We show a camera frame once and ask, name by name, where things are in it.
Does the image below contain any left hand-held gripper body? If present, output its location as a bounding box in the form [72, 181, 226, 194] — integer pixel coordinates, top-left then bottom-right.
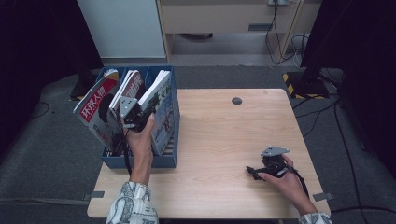
[119, 95, 154, 133]

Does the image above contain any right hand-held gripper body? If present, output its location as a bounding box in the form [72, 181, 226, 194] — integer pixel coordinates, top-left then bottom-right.
[261, 145, 290, 178]

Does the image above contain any green title snowy magazine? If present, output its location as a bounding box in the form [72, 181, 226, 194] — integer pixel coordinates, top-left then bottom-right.
[137, 69, 176, 157]

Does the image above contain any red planet cover magazine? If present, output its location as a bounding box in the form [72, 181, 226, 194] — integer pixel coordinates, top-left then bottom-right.
[110, 70, 147, 113]

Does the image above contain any red banner portrait magazine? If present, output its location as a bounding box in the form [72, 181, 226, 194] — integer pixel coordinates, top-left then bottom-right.
[72, 77, 125, 153]

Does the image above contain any blue file rack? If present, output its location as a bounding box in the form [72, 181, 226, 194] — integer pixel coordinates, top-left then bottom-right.
[94, 64, 181, 170]

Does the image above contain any person's right hand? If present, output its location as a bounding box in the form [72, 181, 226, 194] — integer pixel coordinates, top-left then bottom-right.
[258, 155, 314, 215]

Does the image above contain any person's left hand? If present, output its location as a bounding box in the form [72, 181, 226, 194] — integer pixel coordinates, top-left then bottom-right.
[123, 113, 156, 172]

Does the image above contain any yellow cornered magazine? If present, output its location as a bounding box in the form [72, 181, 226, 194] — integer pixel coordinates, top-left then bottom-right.
[101, 68, 120, 82]

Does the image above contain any black stand striped base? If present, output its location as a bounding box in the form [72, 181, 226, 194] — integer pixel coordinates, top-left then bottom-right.
[282, 46, 331, 101]

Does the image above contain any white cabinet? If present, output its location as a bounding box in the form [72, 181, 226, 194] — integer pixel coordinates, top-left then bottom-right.
[77, 0, 167, 60]

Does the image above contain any dark round object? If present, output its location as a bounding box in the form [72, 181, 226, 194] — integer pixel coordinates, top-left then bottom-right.
[179, 32, 214, 41]

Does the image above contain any wooden office desk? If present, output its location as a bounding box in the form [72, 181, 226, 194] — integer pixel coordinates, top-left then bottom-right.
[155, 0, 323, 64]

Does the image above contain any black curtain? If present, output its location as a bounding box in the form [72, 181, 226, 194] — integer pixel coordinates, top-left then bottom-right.
[300, 0, 396, 178]
[0, 0, 104, 157]

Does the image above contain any white power strip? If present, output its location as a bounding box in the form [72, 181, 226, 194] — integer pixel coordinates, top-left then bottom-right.
[268, 0, 297, 7]

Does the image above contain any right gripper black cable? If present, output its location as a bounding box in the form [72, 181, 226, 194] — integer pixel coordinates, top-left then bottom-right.
[286, 166, 311, 200]

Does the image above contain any grey table bracket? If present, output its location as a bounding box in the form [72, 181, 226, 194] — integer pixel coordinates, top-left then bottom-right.
[312, 191, 334, 203]
[82, 190, 106, 202]

